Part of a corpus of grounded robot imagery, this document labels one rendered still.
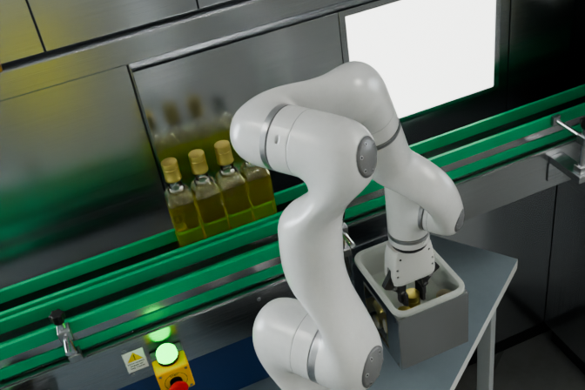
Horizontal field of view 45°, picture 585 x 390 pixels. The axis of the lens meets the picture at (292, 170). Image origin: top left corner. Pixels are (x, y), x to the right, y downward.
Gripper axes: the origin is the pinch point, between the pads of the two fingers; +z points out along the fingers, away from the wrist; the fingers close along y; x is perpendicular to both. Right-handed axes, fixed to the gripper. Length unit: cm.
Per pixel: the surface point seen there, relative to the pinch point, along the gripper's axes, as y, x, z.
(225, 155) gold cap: 28, -25, -33
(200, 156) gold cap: 33, -25, -35
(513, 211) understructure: -58, -41, 31
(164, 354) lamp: 54, -7, -4
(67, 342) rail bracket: 70, -9, -15
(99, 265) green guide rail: 60, -30, -13
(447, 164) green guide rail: -23.7, -22.4, -11.7
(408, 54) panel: -23, -39, -35
